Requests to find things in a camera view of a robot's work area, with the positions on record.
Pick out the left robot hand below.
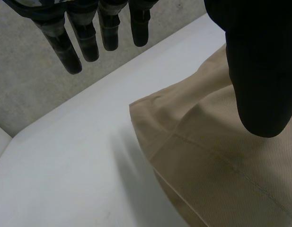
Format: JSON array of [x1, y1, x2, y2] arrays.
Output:
[[1, 0, 292, 138]]

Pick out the beige shorts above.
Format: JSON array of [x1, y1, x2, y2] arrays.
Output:
[[128, 44, 292, 227]]

